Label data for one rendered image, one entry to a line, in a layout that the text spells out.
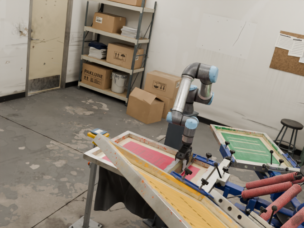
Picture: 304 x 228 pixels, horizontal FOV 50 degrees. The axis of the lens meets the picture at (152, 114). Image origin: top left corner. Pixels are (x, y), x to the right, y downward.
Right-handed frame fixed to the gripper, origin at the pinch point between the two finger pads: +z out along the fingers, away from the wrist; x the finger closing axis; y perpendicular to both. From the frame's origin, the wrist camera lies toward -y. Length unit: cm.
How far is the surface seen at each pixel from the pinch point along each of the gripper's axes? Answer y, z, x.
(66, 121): 185, 99, 252
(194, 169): 16.6, 5.3, -6.1
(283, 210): -1, -1, -69
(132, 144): 15.4, 5.2, 46.6
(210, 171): 16.7, 1.8, -17.8
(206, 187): -15.1, -3.0, -24.2
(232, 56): 380, -36, 67
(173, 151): 25.7, 2.8, 15.9
